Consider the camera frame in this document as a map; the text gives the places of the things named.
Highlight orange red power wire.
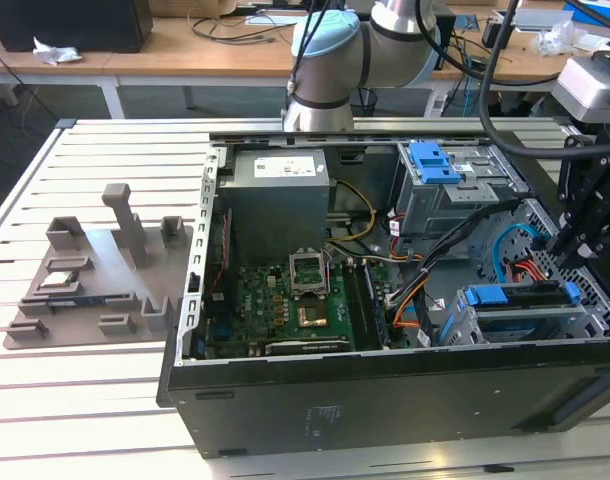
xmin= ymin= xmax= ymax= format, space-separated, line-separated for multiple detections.
xmin=504 ymin=256 xmax=561 ymax=295

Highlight blue data wire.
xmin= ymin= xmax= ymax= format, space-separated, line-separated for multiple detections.
xmin=491 ymin=221 xmax=551 ymax=287

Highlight hard disk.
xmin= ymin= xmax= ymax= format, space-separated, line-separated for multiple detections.
xmin=458 ymin=281 xmax=581 ymax=337

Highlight grey disk bay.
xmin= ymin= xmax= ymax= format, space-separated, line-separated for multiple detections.
xmin=442 ymin=287 xmax=610 ymax=347

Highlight wooden desk with clutter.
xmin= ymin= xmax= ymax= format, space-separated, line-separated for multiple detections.
xmin=432 ymin=4 xmax=610 ymax=95

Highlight clear plastic bag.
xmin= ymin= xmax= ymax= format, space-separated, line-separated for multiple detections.
xmin=531 ymin=19 xmax=594 ymax=57

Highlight blue cardboard box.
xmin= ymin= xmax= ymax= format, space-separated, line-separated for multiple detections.
xmin=564 ymin=0 xmax=610 ymax=26

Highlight flat white box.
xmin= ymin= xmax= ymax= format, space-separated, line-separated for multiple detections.
xmin=513 ymin=8 xmax=575 ymax=32

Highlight grey optical drive cage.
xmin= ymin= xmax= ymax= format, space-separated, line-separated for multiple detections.
xmin=389 ymin=142 xmax=530 ymax=240

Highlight blue drive latch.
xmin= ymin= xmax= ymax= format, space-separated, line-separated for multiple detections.
xmin=407 ymin=142 xmax=462 ymax=186

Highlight black pen holder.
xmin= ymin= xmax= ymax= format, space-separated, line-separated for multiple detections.
xmin=482 ymin=19 xmax=515 ymax=50

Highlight black speaker box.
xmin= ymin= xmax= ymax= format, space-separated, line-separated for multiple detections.
xmin=436 ymin=12 xmax=457 ymax=71

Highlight black mesh trash bin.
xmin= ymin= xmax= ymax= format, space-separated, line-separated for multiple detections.
xmin=356 ymin=87 xmax=380 ymax=117

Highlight installed RAM stick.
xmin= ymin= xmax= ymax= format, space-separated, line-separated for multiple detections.
xmin=362 ymin=262 xmax=390 ymax=349

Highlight black RAM slot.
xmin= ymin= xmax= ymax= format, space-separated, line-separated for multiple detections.
xmin=342 ymin=262 xmax=369 ymax=351

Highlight metal socket cover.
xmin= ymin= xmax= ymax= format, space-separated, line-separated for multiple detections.
xmin=288 ymin=247 xmax=331 ymax=300

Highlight CPU socket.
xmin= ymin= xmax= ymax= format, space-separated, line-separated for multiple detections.
xmin=294 ymin=298 xmax=331 ymax=331

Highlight grey power supply unit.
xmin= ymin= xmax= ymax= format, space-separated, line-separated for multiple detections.
xmin=217 ymin=149 xmax=332 ymax=266

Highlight black graphics card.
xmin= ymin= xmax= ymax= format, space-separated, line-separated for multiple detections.
xmin=263 ymin=337 xmax=352 ymax=357

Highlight black PC case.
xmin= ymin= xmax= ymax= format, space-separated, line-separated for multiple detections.
xmin=156 ymin=117 xmax=610 ymax=459

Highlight green motherboard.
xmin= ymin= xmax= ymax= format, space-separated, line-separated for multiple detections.
xmin=204 ymin=262 xmax=391 ymax=359

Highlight long wooden desk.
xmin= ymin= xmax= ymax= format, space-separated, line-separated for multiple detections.
xmin=0 ymin=14 xmax=296 ymax=87

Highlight grey parts rack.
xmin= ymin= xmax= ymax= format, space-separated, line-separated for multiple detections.
xmin=3 ymin=182 xmax=196 ymax=354

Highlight silver CPU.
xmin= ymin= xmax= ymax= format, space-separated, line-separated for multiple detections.
xmin=39 ymin=273 xmax=77 ymax=292

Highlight black computer tower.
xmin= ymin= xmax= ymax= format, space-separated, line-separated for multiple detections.
xmin=0 ymin=0 xmax=154 ymax=54

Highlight crumpled white paper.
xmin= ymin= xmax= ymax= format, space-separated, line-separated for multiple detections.
xmin=32 ymin=35 xmax=84 ymax=66

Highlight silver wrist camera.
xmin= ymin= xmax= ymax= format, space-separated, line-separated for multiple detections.
xmin=554 ymin=49 xmax=610 ymax=122

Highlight thick black camera cable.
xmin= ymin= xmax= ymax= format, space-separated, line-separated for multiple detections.
xmin=477 ymin=0 xmax=569 ymax=160

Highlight hanging blue cable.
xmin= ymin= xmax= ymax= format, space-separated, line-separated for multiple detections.
xmin=462 ymin=54 xmax=475 ymax=115

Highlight black cable bundle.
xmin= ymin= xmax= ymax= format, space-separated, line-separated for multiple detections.
xmin=384 ymin=197 xmax=524 ymax=309

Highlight yellow black power wires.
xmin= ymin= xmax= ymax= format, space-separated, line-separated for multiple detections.
xmin=327 ymin=178 xmax=377 ymax=247

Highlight orange data wire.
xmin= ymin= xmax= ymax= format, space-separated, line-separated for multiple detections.
xmin=392 ymin=289 xmax=424 ymax=330

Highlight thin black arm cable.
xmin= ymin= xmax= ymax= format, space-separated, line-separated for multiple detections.
xmin=286 ymin=0 xmax=331 ymax=97

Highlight thin red fan wire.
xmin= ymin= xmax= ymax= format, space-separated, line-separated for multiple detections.
xmin=208 ymin=208 xmax=235 ymax=297

